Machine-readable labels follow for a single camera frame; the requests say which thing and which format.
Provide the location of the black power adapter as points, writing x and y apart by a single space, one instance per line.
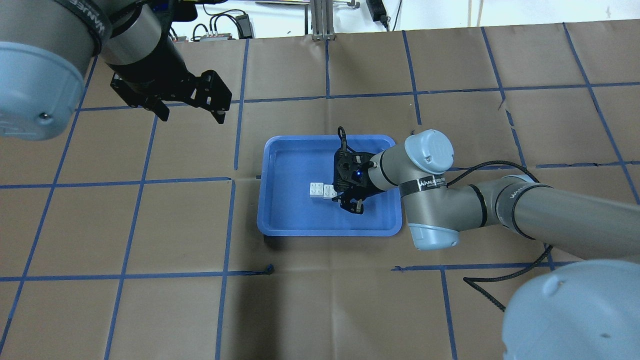
378 13

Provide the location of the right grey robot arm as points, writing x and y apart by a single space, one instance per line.
579 300

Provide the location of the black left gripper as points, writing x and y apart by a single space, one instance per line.
155 71

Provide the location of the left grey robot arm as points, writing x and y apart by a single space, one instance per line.
46 47

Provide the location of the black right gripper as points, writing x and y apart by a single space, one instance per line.
363 187

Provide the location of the white block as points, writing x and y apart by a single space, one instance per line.
316 190
328 191

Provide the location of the blue plastic tray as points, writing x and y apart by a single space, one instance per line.
286 209

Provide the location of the brown paper table cover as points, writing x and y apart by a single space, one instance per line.
130 238

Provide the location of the aluminium frame post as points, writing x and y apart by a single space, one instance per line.
322 20

